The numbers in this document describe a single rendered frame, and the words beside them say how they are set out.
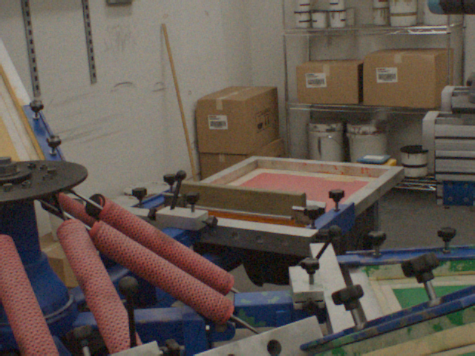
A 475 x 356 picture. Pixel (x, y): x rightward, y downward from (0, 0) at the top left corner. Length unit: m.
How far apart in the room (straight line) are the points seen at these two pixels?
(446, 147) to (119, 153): 2.99
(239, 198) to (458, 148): 0.64
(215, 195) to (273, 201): 0.19
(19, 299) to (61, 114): 3.32
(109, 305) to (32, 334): 0.13
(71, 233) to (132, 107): 3.70
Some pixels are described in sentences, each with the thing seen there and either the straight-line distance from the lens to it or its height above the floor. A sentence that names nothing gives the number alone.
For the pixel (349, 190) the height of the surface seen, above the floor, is 0.96.
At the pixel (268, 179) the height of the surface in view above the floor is 0.96.
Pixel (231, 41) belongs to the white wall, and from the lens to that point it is 6.02.
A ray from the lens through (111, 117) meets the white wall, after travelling 4.82.
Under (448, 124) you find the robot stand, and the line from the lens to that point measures 2.25.
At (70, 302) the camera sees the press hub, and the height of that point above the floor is 1.06.
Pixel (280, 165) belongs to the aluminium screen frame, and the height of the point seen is 0.97.
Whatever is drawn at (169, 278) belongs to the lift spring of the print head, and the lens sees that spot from 1.38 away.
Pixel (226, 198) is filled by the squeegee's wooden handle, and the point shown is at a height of 1.03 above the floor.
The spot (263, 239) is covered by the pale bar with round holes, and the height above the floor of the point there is 1.01.
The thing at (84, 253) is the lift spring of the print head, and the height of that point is 1.22.
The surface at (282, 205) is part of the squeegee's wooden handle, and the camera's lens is 2.10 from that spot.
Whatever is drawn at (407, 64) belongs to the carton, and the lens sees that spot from 5.27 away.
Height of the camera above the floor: 1.65
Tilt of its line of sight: 15 degrees down
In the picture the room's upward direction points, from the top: 4 degrees counter-clockwise
